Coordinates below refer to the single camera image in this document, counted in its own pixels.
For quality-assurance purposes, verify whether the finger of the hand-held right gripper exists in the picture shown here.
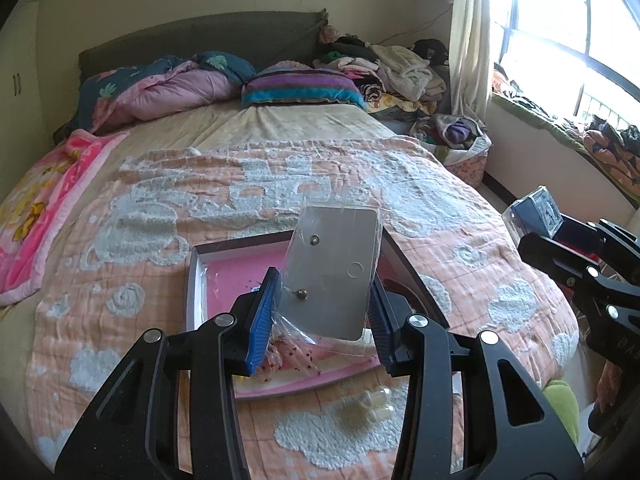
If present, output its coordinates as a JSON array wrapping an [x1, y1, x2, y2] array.
[[560, 214, 640, 281], [517, 232, 640, 318]]

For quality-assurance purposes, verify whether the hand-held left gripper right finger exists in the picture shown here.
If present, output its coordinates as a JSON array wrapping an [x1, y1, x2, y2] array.
[[367, 277, 586, 480]]

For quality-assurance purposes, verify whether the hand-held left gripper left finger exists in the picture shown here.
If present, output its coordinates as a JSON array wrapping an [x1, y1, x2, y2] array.
[[54, 266, 282, 480]]

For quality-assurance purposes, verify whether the blue box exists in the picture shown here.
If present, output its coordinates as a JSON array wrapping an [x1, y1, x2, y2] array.
[[502, 186, 568, 241]]

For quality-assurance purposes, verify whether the dark cardboard box pink inside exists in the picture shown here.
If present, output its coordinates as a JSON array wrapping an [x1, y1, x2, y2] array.
[[185, 237, 451, 401]]

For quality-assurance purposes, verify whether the bagged white switch plate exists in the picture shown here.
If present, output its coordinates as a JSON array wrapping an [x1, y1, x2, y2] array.
[[282, 195, 385, 356]]

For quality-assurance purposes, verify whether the clear plastic capsule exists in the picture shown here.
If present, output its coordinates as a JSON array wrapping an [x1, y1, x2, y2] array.
[[345, 395, 376, 421], [372, 386, 397, 418]]

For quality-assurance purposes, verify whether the green cloth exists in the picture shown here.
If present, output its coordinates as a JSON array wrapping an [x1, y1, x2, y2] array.
[[542, 379, 581, 446]]

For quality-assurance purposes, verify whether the orange printed cloth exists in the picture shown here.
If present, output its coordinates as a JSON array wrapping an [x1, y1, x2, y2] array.
[[582, 127, 640, 196]]

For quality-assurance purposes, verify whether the patterned basket with clothes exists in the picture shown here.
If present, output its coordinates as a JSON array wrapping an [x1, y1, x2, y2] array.
[[410, 112, 493, 188]]

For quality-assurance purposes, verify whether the green mat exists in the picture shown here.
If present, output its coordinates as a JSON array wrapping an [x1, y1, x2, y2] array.
[[492, 92, 591, 156]]

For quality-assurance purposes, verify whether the peach blanket with white clouds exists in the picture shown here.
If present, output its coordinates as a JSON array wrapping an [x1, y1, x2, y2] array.
[[25, 137, 581, 480]]

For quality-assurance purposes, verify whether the beige bedsheet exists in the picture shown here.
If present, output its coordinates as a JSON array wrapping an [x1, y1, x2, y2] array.
[[125, 102, 401, 161]]

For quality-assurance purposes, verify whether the cream curtain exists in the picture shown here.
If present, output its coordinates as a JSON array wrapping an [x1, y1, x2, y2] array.
[[447, 0, 506, 121]]

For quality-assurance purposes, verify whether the pile of clothes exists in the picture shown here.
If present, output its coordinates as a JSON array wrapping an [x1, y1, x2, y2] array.
[[312, 25, 451, 116]]

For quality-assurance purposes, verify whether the window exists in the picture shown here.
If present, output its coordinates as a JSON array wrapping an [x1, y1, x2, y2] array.
[[487, 0, 640, 131]]

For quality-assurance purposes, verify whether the purple striped pillow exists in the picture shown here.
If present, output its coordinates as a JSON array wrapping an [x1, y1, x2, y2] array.
[[241, 67, 368, 110]]

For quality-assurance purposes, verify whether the pink printed blanket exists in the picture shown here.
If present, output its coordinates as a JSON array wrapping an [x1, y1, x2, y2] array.
[[0, 129, 131, 307]]

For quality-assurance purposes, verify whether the pink and blue quilt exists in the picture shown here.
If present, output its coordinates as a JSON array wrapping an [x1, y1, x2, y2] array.
[[75, 51, 257, 133]]

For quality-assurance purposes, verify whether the dark green headboard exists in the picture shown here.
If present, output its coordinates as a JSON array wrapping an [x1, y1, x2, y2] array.
[[77, 8, 329, 81]]

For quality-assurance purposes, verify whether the cream wardrobe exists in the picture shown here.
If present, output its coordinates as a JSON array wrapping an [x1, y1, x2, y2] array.
[[0, 5, 46, 181]]

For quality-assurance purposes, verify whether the spotted hair tie packet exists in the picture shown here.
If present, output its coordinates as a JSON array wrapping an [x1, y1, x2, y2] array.
[[250, 310, 381, 376]]

